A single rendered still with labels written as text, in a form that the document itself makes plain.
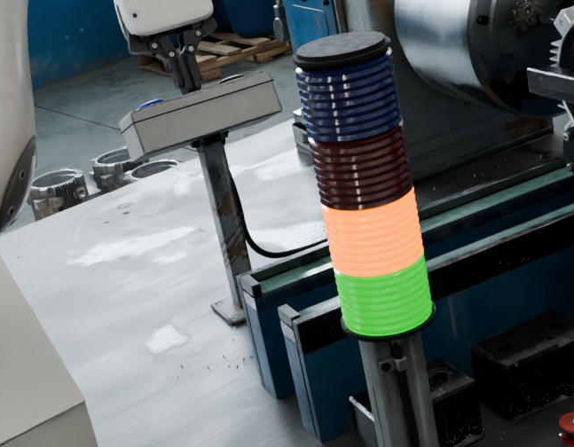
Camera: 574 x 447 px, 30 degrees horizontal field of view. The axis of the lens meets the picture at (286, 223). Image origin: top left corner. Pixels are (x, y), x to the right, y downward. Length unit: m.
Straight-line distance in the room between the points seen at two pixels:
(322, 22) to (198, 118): 0.46
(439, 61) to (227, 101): 0.32
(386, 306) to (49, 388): 0.49
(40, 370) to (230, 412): 0.19
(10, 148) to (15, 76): 0.05
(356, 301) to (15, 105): 0.26
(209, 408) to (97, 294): 0.38
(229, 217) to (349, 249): 0.59
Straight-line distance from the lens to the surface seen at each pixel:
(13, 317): 1.12
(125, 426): 1.14
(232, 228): 1.26
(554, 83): 1.21
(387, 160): 0.65
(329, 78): 0.64
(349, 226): 0.67
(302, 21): 1.68
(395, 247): 0.67
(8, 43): 0.74
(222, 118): 1.21
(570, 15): 1.21
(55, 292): 1.50
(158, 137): 1.19
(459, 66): 1.37
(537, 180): 1.22
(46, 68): 6.78
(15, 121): 0.73
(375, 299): 0.69
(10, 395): 1.09
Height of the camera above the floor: 1.36
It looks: 22 degrees down
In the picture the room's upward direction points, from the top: 12 degrees counter-clockwise
